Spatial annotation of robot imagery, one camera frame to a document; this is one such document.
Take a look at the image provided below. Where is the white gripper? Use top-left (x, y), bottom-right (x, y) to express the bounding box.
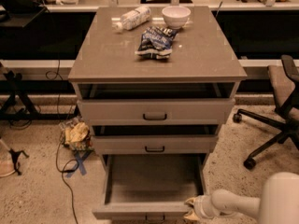
top-left (183, 195), bottom-right (218, 221)

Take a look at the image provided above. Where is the grey bottom drawer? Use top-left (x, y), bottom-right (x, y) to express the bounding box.
top-left (93, 154), bottom-right (206, 223)

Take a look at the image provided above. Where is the grey drawer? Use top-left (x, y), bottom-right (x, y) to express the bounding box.
top-left (93, 154), bottom-right (206, 223)
top-left (78, 99), bottom-right (235, 125)
top-left (91, 135), bottom-right (218, 154)

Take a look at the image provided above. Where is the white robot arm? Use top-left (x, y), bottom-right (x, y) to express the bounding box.
top-left (184, 172), bottom-right (299, 224)

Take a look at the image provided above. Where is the grey middle drawer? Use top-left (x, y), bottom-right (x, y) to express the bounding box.
top-left (91, 135), bottom-right (218, 154)

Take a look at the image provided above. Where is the grey top drawer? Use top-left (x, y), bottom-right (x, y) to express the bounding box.
top-left (78, 99), bottom-right (235, 125)

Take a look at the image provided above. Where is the grey drawer cabinet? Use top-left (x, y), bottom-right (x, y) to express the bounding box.
top-left (67, 5), bottom-right (248, 161)

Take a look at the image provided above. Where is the blue tape cross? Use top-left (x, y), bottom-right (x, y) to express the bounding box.
top-left (66, 150), bottom-right (92, 178)

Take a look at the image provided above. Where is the black office chair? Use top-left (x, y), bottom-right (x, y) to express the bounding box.
top-left (233, 55), bottom-right (299, 170)

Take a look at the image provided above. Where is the blue chip bag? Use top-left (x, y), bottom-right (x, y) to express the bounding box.
top-left (135, 26), bottom-right (178, 60)

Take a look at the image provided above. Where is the black tripod with white part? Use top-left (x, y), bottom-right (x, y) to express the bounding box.
top-left (0, 137), bottom-right (29, 177)

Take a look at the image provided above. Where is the white bowl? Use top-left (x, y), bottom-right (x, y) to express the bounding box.
top-left (162, 6), bottom-right (191, 29)

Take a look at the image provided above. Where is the clear plastic water bottle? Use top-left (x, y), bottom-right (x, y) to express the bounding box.
top-left (112, 6), bottom-right (151, 32)

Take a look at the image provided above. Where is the black floor cable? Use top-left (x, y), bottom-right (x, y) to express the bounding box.
top-left (44, 59), bottom-right (80, 224)

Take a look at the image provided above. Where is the black stand frame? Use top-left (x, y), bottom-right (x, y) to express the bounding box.
top-left (0, 63), bottom-right (78, 121)

